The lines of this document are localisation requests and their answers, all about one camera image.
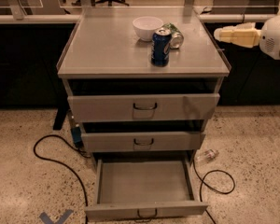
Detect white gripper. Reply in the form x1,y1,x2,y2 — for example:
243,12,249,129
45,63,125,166
214,1,280,60

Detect blue pepsi can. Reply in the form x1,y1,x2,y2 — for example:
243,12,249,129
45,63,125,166
151,27,172,66

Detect green soda can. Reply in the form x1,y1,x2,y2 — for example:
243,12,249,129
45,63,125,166
164,23,184,49

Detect middle grey drawer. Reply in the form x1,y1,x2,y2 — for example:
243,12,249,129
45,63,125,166
81,132,205,152

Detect grey drawer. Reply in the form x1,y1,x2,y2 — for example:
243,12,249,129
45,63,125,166
85,156,207,221
68,93,219,122
81,132,205,152

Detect grey drawer cabinet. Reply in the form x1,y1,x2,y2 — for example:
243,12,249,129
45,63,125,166
56,6,232,173

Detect top grey drawer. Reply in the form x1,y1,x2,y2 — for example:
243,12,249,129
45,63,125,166
68,93,219,122

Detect bottom grey drawer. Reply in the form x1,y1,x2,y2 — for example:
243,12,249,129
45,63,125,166
85,156,207,221

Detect white bowl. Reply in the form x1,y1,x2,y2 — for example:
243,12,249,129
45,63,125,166
133,16,163,41

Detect clear plastic bottle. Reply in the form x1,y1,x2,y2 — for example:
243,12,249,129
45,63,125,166
195,149,219,164

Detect blue power adapter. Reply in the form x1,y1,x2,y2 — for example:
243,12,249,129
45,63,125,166
71,127,83,148

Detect blue tape mark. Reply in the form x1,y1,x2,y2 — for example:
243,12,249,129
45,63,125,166
39,209,74,224

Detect black cable left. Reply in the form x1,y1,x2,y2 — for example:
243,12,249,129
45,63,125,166
33,133,91,224

